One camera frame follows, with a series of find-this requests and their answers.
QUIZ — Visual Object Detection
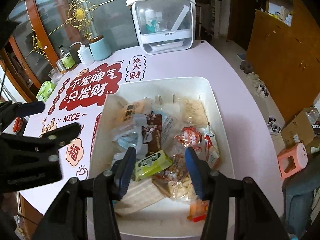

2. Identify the red small candy packet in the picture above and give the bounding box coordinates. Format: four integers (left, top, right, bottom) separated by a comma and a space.
187, 199, 209, 222

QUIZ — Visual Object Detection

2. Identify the beige wafer snack pack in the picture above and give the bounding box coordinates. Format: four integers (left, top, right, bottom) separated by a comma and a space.
114, 178, 165, 216

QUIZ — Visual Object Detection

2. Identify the light blue white packet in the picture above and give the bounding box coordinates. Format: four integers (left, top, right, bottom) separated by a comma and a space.
111, 114, 147, 155

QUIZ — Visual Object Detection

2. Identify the red white snack packet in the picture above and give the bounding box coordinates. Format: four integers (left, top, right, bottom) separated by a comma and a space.
204, 134, 220, 169

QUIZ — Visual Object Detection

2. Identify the orange label cake snack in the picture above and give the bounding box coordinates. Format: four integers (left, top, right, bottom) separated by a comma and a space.
118, 100, 145, 121

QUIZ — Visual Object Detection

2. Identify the green small snack packet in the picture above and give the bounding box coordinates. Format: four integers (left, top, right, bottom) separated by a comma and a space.
131, 150, 172, 181

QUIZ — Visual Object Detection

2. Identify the large biscuit bag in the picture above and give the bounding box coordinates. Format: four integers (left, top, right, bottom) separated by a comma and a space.
152, 175, 197, 204

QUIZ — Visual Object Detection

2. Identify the nut mix snack bag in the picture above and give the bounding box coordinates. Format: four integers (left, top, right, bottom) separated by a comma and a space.
152, 153, 188, 185

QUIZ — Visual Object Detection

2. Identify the white plastic tray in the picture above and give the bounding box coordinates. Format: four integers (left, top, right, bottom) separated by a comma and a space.
89, 77, 234, 239

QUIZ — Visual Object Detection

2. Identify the brown chocolate snack packet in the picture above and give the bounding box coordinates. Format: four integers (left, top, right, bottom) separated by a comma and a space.
141, 114, 162, 156

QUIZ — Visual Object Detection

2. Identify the white barcode snack packet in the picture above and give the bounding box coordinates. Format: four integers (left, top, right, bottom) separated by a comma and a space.
161, 114, 178, 150

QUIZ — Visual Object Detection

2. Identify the round cracker pack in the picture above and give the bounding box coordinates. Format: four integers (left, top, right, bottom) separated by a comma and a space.
181, 98, 208, 127

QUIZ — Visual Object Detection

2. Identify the red lid jar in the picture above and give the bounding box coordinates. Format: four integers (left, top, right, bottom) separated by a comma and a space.
12, 117, 23, 133

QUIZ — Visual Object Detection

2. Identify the green tissue pack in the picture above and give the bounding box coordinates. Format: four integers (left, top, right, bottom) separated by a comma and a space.
36, 80, 56, 102

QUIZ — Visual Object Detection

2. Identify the clear drinking glass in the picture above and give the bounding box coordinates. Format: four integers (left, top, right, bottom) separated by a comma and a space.
48, 67, 63, 84

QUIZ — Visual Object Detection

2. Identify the small glass jar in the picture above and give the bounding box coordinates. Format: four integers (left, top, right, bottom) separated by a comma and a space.
56, 59, 67, 75

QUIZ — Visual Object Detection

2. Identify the green label glass bottle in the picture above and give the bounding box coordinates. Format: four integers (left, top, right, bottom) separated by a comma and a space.
59, 45, 75, 70

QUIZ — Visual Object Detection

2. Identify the pink plastic stool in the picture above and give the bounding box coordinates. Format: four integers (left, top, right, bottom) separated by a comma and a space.
277, 142, 308, 180

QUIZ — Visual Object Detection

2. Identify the white squeeze bottle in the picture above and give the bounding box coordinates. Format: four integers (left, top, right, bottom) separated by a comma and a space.
69, 41, 95, 66

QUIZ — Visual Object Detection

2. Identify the light blue canister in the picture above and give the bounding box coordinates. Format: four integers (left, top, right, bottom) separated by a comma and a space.
89, 35, 112, 61

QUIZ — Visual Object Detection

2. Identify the cardboard box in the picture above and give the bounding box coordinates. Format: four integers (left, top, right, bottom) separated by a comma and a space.
281, 107, 319, 148

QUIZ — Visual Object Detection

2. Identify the wooden glass door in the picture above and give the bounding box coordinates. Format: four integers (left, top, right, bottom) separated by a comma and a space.
1, 0, 138, 102

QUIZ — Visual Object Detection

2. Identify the white transparent storage box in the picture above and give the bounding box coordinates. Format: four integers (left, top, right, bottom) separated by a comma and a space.
126, 0, 194, 55

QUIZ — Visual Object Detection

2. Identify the brown wooden cabinet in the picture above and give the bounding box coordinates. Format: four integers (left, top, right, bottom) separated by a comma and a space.
246, 0, 319, 123

